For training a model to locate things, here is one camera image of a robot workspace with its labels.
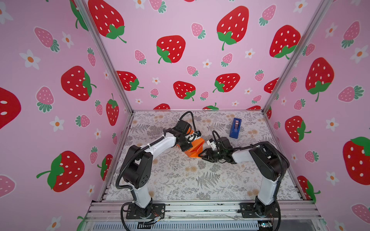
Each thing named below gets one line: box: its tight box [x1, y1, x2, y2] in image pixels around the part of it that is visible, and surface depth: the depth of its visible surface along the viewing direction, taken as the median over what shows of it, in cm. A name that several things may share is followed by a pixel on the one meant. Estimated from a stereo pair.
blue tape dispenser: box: [229, 117, 242, 140], surface depth 106 cm
